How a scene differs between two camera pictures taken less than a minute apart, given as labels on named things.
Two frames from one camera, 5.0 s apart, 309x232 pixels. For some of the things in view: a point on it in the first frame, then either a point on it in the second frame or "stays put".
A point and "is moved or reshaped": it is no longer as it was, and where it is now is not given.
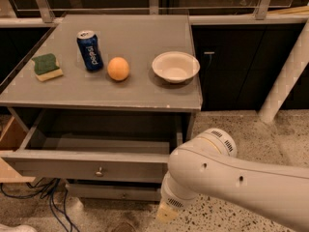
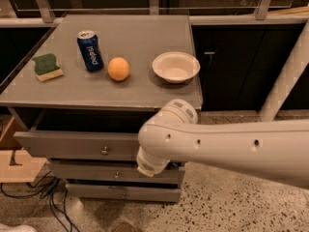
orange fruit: [118, 68] stays put
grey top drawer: [90, 145] is moved or reshaped
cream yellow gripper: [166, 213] -> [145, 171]
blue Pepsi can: [90, 50] stays put
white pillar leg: [295, 62] stays put
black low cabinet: [238, 64] stays put
